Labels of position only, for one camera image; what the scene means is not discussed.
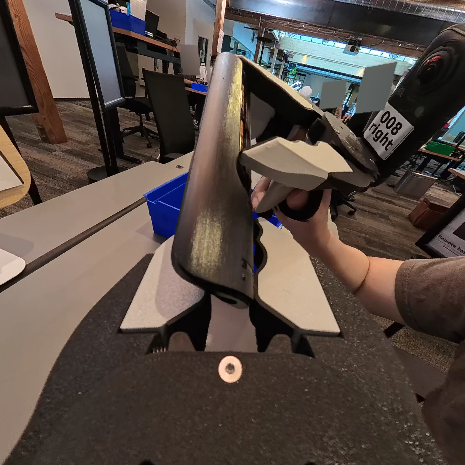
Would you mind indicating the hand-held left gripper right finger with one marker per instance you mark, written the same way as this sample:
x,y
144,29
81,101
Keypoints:
x,y
298,290

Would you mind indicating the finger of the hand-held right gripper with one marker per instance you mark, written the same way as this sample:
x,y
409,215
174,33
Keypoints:
x,y
280,102
298,163

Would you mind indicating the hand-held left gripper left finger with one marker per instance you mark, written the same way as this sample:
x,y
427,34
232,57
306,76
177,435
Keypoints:
x,y
156,298

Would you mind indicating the black remote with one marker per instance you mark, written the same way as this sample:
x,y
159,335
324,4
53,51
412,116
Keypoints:
x,y
214,182

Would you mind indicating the person's right forearm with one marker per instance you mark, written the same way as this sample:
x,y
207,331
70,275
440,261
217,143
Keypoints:
x,y
363,276

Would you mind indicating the person's right hand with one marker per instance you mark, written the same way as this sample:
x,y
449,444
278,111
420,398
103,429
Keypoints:
x,y
309,232

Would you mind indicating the green crate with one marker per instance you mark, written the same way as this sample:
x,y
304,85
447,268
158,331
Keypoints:
x,y
439,147

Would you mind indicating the blue plastic bin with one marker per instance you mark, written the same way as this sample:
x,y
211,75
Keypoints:
x,y
163,207

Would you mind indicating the silver trash can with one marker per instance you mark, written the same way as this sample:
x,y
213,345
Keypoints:
x,y
415,184

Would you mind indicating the black office chair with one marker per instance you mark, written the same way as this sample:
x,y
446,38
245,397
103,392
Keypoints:
x,y
168,109

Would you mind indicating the brown cardboard box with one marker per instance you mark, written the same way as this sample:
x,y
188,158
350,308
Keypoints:
x,y
429,214

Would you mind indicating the person's grey shirt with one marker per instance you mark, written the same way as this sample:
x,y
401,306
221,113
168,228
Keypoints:
x,y
436,305

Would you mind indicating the black framed marker sign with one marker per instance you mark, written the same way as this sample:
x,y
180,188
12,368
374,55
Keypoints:
x,y
447,236

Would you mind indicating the wooden background desk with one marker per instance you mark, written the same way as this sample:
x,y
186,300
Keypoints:
x,y
138,36

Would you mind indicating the blue storage box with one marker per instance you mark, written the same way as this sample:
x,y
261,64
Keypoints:
x,y
127,22

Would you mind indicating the black display panel stand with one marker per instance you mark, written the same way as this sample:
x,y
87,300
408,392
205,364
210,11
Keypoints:
x,y
102,51

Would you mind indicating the instruction sheet on stand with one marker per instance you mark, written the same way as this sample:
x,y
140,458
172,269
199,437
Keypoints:
x,y
11,167

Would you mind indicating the wooden pillar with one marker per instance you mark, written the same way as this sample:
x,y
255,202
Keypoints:
x,y
36,73

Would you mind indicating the black floor sign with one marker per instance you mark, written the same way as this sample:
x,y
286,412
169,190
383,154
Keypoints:
x,y
14,58

